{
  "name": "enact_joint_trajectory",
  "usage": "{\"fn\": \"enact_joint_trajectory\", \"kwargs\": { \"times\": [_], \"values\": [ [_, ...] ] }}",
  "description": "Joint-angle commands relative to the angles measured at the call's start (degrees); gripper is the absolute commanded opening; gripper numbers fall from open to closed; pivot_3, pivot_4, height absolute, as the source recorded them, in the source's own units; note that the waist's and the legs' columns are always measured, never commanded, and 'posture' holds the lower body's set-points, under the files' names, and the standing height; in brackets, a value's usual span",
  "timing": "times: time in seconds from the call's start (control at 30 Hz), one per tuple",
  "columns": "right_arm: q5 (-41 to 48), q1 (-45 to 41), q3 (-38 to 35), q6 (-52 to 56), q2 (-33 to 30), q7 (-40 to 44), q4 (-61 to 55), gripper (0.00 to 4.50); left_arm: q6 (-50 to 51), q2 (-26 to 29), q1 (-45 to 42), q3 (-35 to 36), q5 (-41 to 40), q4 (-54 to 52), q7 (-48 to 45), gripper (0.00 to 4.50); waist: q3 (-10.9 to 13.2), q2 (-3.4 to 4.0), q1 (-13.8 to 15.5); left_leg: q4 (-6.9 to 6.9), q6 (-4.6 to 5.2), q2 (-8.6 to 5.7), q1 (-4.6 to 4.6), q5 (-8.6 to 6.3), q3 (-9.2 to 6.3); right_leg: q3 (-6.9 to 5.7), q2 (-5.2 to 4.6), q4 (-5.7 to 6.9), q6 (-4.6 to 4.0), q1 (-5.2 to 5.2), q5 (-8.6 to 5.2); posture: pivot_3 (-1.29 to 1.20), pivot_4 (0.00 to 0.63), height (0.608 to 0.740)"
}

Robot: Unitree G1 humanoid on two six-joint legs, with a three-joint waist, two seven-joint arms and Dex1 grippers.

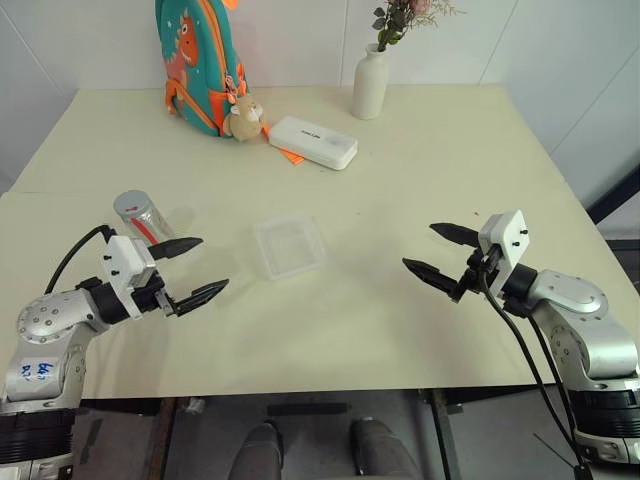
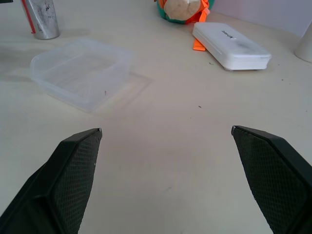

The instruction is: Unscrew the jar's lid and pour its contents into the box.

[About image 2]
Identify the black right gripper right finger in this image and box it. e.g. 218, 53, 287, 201
231, 125, 312, 234

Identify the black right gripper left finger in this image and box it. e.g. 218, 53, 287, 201
0, 128, 103, 234

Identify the clear plastic container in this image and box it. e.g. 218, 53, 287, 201
30, 38, 133, 114

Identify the white cylindrical object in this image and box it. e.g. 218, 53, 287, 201
293, 23, 312, 63

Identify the white flat rectangular box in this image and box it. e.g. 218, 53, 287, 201
192, 22, 272, 71

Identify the silver metal cup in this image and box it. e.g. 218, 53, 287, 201
19, 0, 60, 40

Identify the colourful plush toy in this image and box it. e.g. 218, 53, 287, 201
155, 0, 215, 25

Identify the orange strap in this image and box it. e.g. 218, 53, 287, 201
193, 38, 207, 52

